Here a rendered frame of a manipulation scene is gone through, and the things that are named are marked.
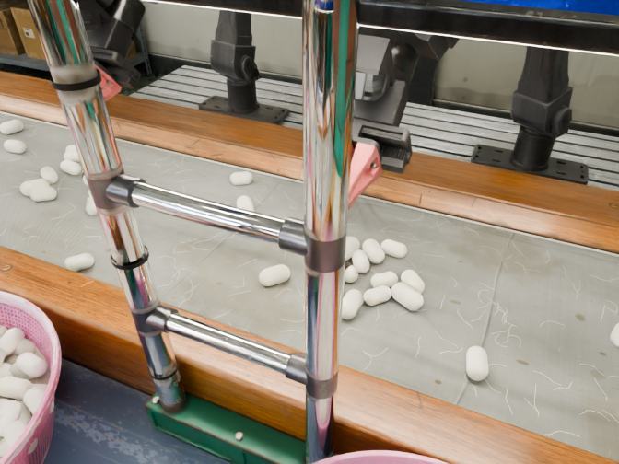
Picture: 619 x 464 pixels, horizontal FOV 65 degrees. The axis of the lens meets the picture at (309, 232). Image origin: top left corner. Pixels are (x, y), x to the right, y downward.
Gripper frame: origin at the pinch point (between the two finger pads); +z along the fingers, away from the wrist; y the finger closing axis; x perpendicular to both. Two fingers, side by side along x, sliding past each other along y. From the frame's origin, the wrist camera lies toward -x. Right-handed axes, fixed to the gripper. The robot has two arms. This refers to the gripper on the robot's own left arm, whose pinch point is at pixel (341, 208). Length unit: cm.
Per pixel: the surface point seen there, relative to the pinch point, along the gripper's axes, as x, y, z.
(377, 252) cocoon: 6.3, 4.1, 2.4
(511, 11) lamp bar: -24.3, 12.6, -7.5
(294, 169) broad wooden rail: 16.0, -13.4, -8.0
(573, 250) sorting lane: 15.4, 25.7, -6.2
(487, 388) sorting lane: 0.1, 18.8, 12.9
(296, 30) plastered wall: 164, -102, -130
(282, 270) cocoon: 1.8, -4.7, 8.1
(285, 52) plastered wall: 174, -109, -122
